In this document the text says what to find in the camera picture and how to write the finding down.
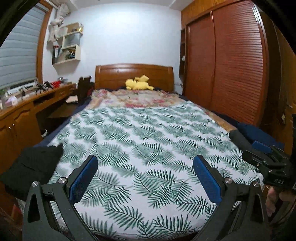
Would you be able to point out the wooden louvred wardrobe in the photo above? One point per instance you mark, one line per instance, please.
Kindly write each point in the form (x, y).
(231, 58)

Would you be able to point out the blue suit jacket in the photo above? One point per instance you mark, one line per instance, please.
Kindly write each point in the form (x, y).
(254, 132)

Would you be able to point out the white wall shelf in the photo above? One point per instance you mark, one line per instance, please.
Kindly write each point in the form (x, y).
(77, 53)

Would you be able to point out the navy bed sheet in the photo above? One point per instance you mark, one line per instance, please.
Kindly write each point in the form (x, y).
(60, 127)

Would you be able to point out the yellow plush toy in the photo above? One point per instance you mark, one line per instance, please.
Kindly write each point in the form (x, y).
(138, 84)

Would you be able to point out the black garment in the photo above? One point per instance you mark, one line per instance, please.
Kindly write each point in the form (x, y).
(30, 166)

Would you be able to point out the floral blanket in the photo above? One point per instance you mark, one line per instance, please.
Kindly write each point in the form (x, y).
(138, 99)

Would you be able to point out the wooden headboard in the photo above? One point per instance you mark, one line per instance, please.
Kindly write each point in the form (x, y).
(111, 76)

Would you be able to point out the dark chair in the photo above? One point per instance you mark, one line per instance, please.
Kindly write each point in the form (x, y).
(84, 90)

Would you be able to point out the tied beige curtain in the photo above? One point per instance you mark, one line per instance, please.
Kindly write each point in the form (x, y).
(56, 25)

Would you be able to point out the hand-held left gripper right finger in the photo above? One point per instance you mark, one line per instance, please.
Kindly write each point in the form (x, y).
(208, 180)

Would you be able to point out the bed with leaf-print cover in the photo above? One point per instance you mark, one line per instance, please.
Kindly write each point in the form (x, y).
(143, 139)

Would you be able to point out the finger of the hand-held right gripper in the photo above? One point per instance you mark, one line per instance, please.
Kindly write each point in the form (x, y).
(262, 146)
(253, 157)

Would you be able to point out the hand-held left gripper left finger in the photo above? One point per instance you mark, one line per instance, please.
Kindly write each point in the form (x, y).
(83, 180)

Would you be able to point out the red basket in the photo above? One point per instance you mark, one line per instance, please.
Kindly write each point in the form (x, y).
(55, 84)

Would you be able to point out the wooden desk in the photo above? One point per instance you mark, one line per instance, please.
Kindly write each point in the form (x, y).
(18, 125)

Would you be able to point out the grey window blind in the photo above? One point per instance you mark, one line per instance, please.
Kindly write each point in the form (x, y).
(18, 51)

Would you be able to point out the person's right hand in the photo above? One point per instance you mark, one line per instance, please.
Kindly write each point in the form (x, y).
(272, 199)

